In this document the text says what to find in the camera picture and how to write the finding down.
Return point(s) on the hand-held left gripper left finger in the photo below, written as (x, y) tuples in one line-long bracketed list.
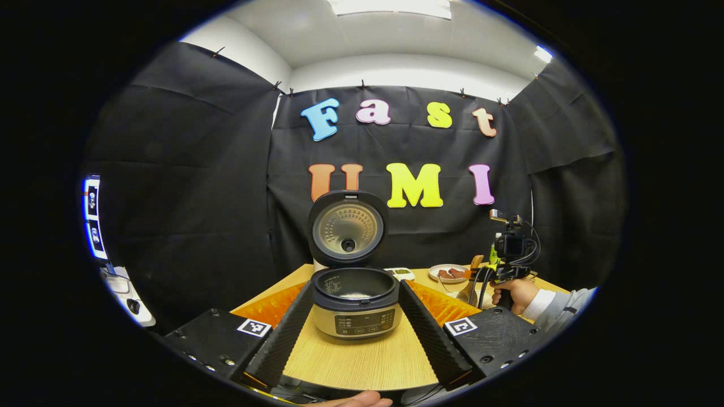
[(283, 333)]

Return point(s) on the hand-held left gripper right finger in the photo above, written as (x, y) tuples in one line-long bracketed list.
[(427, 333)]

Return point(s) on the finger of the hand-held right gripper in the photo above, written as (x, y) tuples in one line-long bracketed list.
[(492, 273)]

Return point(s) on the wooden spoon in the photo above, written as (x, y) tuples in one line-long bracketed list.
[(477, 264)]

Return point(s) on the grey rice cooker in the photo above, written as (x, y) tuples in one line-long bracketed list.
[(356, 316)]

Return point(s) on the white round plate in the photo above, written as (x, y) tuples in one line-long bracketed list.
[(432, 274)]

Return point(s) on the white divided bean dish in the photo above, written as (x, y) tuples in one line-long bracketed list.
[(400, 274)]

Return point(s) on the black backdrop cloth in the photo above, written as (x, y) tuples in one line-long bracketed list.
[(198, 198)]

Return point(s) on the white side desk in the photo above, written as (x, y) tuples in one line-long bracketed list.
[(127, 294)]

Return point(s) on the small ceiling light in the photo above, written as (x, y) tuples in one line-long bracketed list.
[(543, 54)]

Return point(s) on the computer monitor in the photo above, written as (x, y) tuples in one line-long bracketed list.
[(95, 217)]

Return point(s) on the ceiling light panel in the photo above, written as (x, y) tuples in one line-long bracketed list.
[(390, 7)]

